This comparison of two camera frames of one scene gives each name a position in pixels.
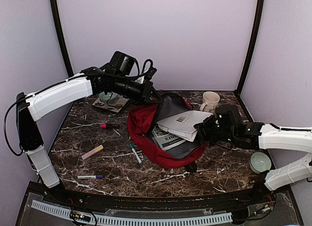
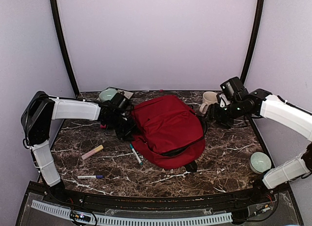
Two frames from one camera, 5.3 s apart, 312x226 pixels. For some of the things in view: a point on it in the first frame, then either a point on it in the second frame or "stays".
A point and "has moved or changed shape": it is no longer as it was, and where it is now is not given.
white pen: x=136 y=154 stays
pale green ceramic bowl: x=111 y=97 stays
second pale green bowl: x=260 y=162 stays
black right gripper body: x=211 y=132 -> x=225 y=117
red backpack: x=142 y=120 has moved or changed shape
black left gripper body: x=132 y=91 -> x=125 y=129
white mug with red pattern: x=210 y=100 stays
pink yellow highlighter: x=96 y=150 stays
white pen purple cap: x=90 y=177 stays
